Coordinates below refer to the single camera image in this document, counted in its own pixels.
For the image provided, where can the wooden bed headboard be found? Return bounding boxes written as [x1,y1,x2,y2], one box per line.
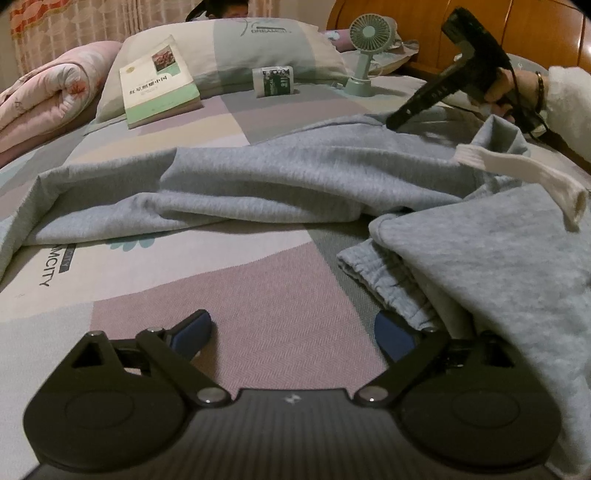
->
[325,0,591,84]

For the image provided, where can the green handheld fan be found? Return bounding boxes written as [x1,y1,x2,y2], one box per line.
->
[345,13,398,97]

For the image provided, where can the person's right forearm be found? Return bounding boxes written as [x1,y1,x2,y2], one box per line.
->
[531,65,591,164]

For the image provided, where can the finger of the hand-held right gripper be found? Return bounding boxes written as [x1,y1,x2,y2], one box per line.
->
[385,53,468,132]

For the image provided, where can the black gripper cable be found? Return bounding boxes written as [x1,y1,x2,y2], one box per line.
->
[505,65,555,139]

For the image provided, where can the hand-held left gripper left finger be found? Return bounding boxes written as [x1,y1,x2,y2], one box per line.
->
[65,309,230,408]

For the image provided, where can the green white book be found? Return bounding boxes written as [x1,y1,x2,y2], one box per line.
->
[119,34,203,130]

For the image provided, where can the grey sweatpants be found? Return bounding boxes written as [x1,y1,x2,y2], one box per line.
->
[0,108,591,480]

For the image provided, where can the pink patterned curtain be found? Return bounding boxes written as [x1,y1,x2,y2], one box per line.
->
[9,0,338,79]

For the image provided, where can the person's right hand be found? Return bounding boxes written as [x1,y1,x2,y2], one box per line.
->
[485,68,549,123]

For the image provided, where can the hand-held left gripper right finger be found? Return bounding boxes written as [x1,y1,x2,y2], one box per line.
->
[353,310,527,408]

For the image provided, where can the pink folded quilt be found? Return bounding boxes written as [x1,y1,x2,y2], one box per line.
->
[0,41,123,169]

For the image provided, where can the checkered pillow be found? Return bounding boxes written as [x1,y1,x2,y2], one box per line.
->
[95,17,352,123]

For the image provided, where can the small printed tissue pack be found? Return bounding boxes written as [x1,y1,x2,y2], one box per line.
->
[253,65,295,97]

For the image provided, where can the floral pillow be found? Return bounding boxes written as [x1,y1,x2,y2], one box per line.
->
[323,28,421,75]

